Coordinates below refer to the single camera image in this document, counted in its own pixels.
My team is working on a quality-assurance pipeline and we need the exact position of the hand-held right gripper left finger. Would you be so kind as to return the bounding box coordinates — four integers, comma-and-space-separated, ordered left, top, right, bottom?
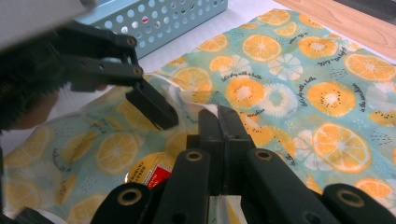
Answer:
186, 106, 226, 197

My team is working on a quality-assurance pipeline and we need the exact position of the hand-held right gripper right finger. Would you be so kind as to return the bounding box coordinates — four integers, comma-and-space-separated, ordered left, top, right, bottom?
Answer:
218, 105, 257, 197

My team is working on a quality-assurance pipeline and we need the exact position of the orange slice print cloth bag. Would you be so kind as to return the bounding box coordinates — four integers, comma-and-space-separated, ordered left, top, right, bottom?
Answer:
0, 8, 396, 224

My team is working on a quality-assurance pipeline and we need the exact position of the light blue plastic basket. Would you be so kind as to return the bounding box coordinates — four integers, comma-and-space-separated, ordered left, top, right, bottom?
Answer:
74, 0, 229, 61

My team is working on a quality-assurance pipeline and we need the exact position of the white table mat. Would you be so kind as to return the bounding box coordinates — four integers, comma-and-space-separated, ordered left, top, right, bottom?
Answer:
0, 0, 301, 157

